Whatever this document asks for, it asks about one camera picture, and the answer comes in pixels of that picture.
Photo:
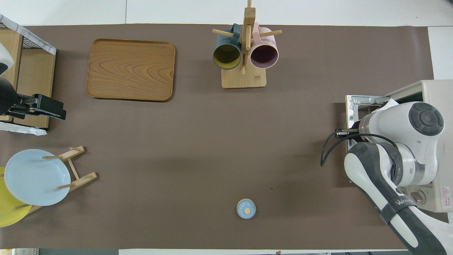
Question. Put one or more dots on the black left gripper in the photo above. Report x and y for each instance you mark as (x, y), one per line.
(10, 99)

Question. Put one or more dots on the toaster oven glass door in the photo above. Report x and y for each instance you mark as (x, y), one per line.
(354, 106)

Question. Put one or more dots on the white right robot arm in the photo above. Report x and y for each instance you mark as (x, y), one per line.
(389, 124)

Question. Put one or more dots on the beige toaster oven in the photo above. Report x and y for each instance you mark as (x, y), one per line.
(439, 95)

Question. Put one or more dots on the stepped wooden shelf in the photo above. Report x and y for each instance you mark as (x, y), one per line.
(35, 78)

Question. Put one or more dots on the light blue plate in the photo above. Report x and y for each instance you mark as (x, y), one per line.
(35, 179)

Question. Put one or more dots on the wooden plate rack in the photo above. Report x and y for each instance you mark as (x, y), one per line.
(83, 179)

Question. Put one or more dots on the yellow plate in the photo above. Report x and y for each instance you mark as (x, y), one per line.
(9, 212)

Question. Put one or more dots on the brown wooden tray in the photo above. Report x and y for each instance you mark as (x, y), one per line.
(131, 69)

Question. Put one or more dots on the dark teal mug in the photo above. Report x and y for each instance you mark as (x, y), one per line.
(226, 56)

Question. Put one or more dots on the wooden mug rack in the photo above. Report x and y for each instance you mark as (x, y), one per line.
(244, 79)

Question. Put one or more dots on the pink mug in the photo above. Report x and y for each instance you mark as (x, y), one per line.
(264, 55)

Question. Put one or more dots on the brown table mat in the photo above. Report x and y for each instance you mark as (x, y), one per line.
(300, 71)

